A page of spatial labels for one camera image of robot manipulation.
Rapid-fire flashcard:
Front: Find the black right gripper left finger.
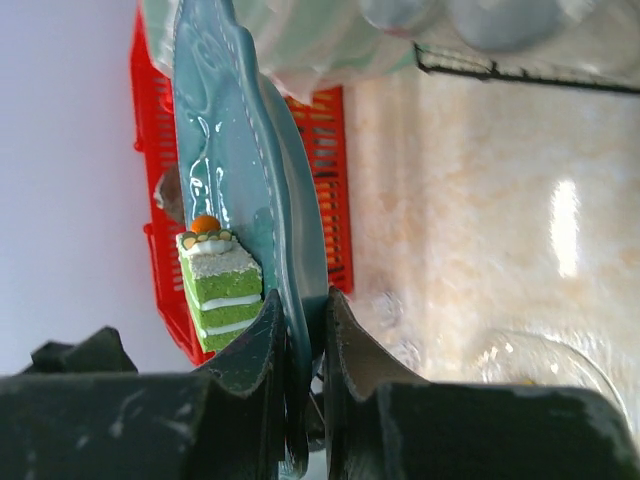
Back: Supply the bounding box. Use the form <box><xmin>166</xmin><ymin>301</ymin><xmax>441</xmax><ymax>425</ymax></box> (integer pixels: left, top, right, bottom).
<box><xmin>1</xmin><ymin>292</ymin><xmax>285</xmax><ymax>479</ymax></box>

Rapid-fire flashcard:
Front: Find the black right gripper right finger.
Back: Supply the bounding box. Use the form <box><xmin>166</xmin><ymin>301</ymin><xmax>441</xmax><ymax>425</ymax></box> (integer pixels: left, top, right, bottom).
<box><xmin>324</xmin><ymin>289</ymin><xmax>639</xmax><ymax>479</ymax></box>

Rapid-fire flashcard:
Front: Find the teal ceramic plate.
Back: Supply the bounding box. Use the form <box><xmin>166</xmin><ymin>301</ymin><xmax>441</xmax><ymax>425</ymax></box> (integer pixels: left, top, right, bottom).
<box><xmin>172</xmin><ymin>1</ymin><xmax>329</xmax><ymax>479</ymax></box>

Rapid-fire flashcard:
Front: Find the clear glass front left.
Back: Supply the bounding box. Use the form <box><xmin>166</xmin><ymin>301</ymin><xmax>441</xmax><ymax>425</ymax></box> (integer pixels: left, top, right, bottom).
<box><xmin>392</xmin><ymin>335</ymin><xmax>424</xmax><ymax>373</ymax></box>

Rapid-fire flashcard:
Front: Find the clear glass plate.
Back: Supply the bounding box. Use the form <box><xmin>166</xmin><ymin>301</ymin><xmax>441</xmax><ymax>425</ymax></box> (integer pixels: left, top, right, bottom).
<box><xmin>465</xmin><ymin>329</ymin><xmax>634</xmax><ymax>428</ymax></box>

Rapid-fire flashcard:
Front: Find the green striped cake piece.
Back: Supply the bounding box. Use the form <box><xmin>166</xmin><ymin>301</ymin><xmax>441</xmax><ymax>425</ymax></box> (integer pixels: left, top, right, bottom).
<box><xmin>176</xmin><ymin>215</ymin><xmax>263</xmax><ymax>353</ymax></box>

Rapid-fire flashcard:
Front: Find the brown crumpled bag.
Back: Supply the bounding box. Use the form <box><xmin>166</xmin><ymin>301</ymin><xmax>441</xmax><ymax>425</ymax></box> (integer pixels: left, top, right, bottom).
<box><xmin>153</xmin><ymin>164</ymin><xmax>185</xmax><ymax>225</ymax></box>

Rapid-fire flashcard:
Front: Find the red plastic basket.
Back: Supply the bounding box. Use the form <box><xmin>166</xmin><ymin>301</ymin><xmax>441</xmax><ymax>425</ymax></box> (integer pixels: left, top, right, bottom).
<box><xmin>130</xmin><ymin>14</ymin><xmax>354</xmax><ymax>366</ymax></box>

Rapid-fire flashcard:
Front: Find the green bin with plastic bag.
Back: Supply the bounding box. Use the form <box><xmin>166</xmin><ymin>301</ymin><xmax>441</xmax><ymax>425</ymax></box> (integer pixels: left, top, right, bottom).
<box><xmin>138</xmin><ymin>1</ymin><xmax>414</xmax><ymax>113</ymax></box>

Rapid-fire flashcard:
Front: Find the black wire rack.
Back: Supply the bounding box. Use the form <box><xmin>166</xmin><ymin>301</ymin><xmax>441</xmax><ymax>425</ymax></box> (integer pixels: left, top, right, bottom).
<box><xmin>413</xmin><ymin>42</ymin><xmax>639</xmax><ymax>96</ymax></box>

